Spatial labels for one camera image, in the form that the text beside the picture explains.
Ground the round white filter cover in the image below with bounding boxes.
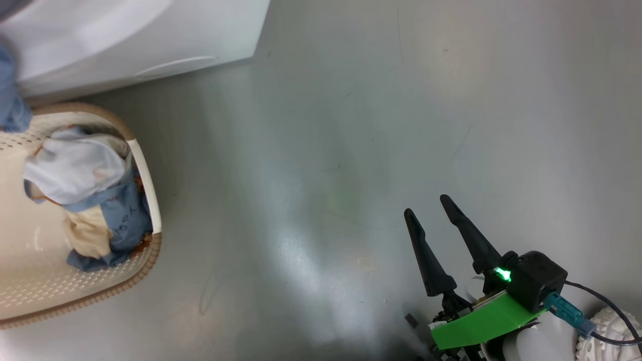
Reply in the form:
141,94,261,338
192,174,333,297
134,55,219,79

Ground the blue orange-print garment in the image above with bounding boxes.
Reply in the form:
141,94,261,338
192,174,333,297
0,43,33,133

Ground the cream perforated laundry basket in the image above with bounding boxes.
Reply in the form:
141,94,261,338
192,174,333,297
0,103,163,329

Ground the teal cable connector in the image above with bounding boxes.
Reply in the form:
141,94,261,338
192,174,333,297
544,292,597,337

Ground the white front-load washing machine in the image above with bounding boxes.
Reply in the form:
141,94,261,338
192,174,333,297
0,0,271,98

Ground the thin black cable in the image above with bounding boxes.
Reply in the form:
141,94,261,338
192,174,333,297
564,281,642,346

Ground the white and blue cartoon garment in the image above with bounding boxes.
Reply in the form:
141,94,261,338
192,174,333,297
23,125,153,272

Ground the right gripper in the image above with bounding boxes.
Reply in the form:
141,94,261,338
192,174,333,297
404,195,546,361

